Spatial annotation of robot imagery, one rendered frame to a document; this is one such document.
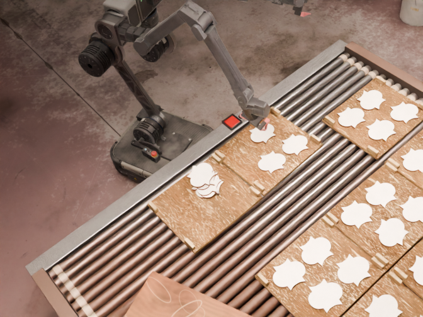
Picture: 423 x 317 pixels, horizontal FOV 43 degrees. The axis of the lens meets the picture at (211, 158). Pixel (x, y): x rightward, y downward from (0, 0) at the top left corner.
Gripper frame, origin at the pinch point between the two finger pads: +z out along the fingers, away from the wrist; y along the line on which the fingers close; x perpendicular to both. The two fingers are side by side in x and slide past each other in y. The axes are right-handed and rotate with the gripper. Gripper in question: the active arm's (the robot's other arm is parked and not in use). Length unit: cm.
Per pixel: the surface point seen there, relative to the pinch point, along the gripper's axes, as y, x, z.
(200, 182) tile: 1.0, -39.2, -6.3
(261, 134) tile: -1.3, -0.8, 11.9
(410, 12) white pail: -53, 184, 158
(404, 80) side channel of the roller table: 28, 71, 36
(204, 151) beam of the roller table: -16.6, -25.3, 6.6
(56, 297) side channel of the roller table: -2, -116, -27
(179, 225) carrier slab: 8, -60, -7
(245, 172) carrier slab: 8.6, -21.5, 6.4
